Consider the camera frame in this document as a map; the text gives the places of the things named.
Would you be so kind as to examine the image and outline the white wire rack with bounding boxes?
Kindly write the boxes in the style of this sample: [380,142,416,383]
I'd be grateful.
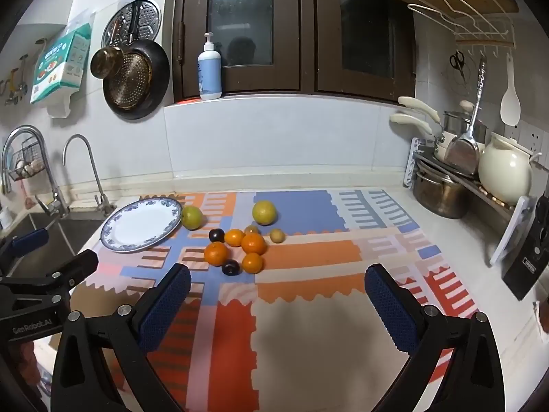
[392,0,515,49]

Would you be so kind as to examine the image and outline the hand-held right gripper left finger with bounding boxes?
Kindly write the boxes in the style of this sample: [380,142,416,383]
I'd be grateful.
[50,263,192,412]

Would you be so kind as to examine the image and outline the slim chrome faucet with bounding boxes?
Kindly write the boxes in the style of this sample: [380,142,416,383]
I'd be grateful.
[63,135,114,217]

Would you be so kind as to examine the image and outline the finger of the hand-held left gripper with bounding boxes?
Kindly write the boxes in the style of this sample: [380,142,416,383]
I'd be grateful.
[0,227,49,269]
[0,249,100,295]

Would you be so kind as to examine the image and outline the black wire basket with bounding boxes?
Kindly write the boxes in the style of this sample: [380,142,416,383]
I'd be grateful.
[8,137,46,181]

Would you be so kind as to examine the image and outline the cream-handled saucepan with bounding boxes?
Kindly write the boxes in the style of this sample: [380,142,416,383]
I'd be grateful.
[398,96,487,143]
[389,113,457,161]

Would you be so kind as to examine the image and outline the white ceramic pot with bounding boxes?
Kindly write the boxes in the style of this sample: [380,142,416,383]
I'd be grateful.
[478,132,542,207]

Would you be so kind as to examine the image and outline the tall chrome faucet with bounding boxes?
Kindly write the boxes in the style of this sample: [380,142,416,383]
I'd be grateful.
[1,125,69,217]

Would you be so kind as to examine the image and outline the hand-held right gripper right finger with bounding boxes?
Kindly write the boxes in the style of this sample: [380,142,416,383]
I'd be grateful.
[364,263,506,412]

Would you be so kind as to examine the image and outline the brass ladle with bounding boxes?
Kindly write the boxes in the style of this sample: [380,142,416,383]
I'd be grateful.
[90,45,125,79]

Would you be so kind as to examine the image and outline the steel sink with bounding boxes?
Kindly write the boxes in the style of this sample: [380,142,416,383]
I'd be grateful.
[0,212,104,267]

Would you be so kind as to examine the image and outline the white rice paddle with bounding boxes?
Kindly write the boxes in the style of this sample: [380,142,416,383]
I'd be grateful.
[500,54,521,125]

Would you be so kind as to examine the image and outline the black frying pan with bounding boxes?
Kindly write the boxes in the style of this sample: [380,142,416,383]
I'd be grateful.
[103,39,171,121]

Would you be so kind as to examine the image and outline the black scissors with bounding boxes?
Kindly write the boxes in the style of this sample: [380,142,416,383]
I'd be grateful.
[449,50,467,84]

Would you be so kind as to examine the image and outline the hanging kitchen tool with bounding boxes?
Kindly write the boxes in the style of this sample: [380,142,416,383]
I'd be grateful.
[3,54,28,104]

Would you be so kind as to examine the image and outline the gold perforated strainer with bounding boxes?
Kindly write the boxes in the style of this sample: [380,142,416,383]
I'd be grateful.
[106,51,154,108]

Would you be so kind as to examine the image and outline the metal spatula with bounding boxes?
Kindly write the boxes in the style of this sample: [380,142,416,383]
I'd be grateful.
[444,58,487,175]

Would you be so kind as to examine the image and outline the blue rimmed white plate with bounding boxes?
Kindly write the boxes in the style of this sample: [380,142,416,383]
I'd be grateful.
[101,197,184,253]

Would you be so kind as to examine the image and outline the patterned foam mat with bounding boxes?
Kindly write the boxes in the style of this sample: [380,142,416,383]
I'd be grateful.
[49,189,479,412]

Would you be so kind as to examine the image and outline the metal counter shelf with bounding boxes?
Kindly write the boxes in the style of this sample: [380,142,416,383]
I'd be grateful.
[414,150,522,224]

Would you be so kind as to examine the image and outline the white plastic rack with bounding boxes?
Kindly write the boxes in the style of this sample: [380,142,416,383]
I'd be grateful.
[403,137,430,190]

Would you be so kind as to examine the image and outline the large yellow citrus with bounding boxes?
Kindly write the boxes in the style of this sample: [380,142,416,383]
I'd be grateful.
[252,200,278,226]

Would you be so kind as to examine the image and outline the green apple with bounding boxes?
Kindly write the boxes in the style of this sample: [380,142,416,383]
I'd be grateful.
[182,206,204,230]

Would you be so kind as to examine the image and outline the blue pump bottle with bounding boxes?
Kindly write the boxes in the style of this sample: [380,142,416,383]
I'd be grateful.
[198,33,222,101]

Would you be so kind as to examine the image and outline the green and white box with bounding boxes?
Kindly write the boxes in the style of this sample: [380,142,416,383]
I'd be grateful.
[30,23,93,104]

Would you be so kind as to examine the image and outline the dark wooden window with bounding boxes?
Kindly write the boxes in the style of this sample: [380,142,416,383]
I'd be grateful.
[311,0,417,104]
[172,0,312,95]

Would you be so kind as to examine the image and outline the large steel pot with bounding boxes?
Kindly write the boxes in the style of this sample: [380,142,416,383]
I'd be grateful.
[412,163,470,219]

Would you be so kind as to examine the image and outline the round metal steamer rack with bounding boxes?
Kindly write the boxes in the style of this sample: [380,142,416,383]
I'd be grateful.
[102,0,161,48]

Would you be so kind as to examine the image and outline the white wall outlet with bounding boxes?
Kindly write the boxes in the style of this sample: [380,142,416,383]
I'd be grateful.
[506,122,549,153]

